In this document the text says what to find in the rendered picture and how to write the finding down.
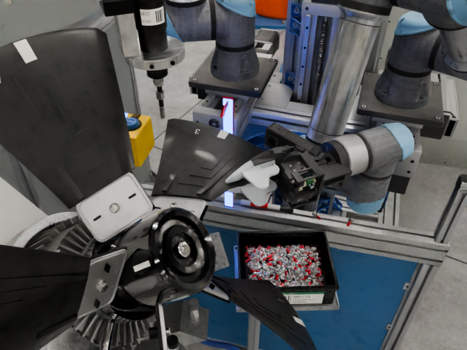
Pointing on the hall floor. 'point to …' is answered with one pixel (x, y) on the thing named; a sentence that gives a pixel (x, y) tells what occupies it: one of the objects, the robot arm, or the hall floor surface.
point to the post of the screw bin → (253, 332)
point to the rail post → (411, 305)
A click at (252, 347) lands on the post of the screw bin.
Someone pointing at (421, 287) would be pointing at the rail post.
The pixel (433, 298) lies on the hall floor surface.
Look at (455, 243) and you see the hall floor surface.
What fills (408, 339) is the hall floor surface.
